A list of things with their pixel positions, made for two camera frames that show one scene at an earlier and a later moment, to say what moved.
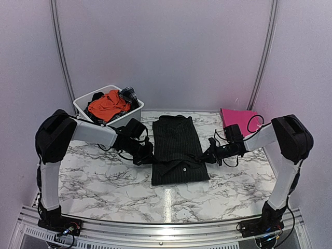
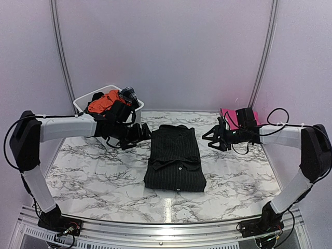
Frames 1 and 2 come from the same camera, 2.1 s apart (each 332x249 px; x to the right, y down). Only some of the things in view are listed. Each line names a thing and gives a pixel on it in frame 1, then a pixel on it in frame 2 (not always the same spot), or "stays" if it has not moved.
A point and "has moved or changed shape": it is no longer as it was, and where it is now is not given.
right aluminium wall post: (271, 32) stays
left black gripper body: (140, 154) to (126, 136)
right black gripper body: (219, 153) to (232, 138)
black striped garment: (177, 151) has moved or changed shape
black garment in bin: (96, 96) stays
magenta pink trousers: (248, 121) stays
